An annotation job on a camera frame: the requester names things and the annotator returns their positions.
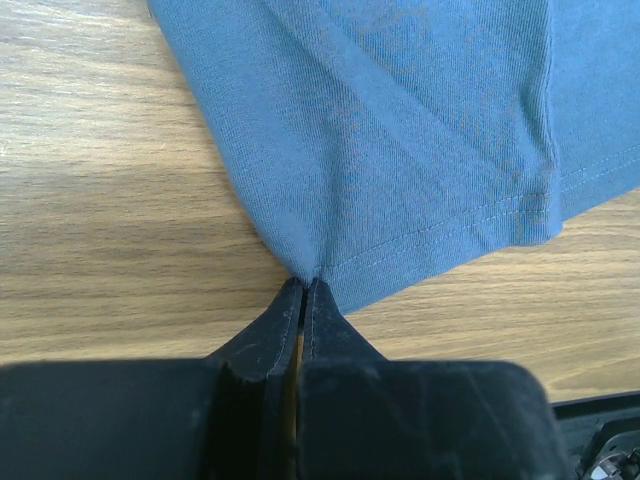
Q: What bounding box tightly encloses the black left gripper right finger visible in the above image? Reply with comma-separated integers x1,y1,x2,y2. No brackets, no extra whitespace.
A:
296,280,570,479

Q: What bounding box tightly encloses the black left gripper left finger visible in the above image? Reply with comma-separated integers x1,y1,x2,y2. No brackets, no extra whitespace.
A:
1,279,304,479

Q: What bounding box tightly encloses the blue-grey t-shirt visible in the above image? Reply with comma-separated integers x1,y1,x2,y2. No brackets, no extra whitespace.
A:
150,0,639,313

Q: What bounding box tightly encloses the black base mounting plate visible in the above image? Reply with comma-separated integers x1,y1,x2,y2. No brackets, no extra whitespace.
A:
553,391,639,480

